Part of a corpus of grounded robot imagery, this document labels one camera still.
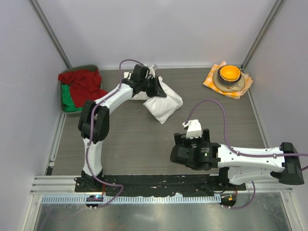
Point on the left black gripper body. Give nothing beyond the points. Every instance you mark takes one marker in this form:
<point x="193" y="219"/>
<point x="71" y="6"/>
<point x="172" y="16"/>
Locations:
<point x="148" y="86"/>

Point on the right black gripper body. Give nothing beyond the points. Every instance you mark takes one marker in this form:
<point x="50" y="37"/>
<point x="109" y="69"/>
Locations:
<point x="180" y="139"/>

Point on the white t-shirt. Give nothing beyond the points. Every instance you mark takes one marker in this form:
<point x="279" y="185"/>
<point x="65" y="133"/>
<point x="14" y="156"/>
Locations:
<point x="163" y="107"/>
<point x="141" y="96"/>

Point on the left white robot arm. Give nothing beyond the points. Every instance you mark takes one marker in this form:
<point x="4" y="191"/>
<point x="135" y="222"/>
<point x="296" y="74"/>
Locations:
<point x="94" y="122"/>

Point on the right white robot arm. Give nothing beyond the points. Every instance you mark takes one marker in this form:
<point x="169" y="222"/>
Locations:
<point x="238" y="165"/>

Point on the folded white t-shirt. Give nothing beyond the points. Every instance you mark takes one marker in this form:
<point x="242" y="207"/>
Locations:
<point x="141" y="96"/>

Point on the orange checked cloth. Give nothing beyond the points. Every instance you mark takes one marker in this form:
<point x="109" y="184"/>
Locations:
<point x="208" y="82"/>

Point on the red t-shirt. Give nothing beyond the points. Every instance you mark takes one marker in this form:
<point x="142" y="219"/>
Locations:
<point x="84" y="86"/>

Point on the grey plastic bin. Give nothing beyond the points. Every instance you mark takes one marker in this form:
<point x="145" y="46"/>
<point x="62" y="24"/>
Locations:
<point x="69" y="113"/>

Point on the orange bowl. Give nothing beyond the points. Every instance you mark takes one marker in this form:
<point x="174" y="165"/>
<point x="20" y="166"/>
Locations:
<point x="229" y="73"/>

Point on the green t-shirt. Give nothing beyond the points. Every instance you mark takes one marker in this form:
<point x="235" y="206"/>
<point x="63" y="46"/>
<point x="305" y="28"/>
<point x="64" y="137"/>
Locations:
<point x="67" y="100"/>

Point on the beige ceramic plate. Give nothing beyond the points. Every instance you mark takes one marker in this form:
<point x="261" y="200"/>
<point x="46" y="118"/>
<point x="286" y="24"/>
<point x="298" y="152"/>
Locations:
<point x="227" y="87"/>

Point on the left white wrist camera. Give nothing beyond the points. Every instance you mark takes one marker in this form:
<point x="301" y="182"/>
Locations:
<point x="152" y="70"/>

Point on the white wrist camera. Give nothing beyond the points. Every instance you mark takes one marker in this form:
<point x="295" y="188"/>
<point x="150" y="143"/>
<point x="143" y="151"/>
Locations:
<point x="152" y="70"/>
<point x="194" y="129"/>

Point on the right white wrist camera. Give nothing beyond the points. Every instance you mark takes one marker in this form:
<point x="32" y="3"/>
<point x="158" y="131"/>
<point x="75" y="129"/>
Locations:
<point x="194" y="129"/>

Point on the white slotted cable duct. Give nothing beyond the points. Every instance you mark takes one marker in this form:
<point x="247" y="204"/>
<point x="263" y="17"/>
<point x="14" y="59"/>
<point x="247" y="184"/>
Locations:
<point x="98" y="199"/>

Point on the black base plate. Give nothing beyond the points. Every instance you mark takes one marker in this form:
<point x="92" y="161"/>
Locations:
<point x="157" y="185"/>

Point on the aluminium frame rail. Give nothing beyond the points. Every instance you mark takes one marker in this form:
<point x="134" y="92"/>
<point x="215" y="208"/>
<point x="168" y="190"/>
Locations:
<point x="66" y="184"/>

